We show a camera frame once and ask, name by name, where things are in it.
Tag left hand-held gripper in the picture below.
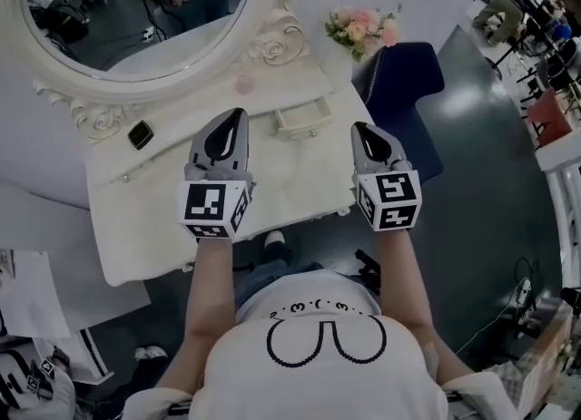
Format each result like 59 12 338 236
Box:
177 107 256 242

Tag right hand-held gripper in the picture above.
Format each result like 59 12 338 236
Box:
350 121 424 232

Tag small white drawer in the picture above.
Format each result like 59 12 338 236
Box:
271 96 335 141

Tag white dressing table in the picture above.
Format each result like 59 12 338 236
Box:
85 56 379 288

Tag person's right forearm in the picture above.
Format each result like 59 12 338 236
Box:
373 227 478 384

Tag person's left forearm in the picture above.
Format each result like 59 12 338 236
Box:
156 236 235 393

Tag dark blue upholstered chair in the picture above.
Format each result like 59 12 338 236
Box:
350 41 446 186

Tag pink round jar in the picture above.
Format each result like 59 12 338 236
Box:
233 73 256 95

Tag black square compact case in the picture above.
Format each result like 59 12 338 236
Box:
126 119 156 152

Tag person's white shoe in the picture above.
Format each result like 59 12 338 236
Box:
263 229 288 249

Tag pink and cream flower bouquet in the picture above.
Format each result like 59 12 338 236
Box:
323 2 404 63

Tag person's blue jeans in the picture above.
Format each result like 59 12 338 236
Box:
232 258 326 316

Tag red chair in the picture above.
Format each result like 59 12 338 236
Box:
526 88 575 148

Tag white railing shelf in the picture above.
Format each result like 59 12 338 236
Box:
535 136 581 293

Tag white power strip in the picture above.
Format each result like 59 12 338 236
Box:
514 277 537 320

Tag person's white printed shirt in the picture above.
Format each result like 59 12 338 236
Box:
190 269 519 420

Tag white cabinet with black stripe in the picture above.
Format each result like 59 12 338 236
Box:
71 326 115 386

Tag wooden box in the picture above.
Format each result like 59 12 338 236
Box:
517 303 576 415

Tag spare hand-held gripper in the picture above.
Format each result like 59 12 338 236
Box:
25 349 72 399

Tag white appliance with black trim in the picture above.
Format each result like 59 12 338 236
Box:
0 348 34 411

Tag black plastic bracket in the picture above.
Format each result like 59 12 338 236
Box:
354 249 383 296

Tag oval mirror with carved frame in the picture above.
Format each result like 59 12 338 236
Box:
0 0 310 141

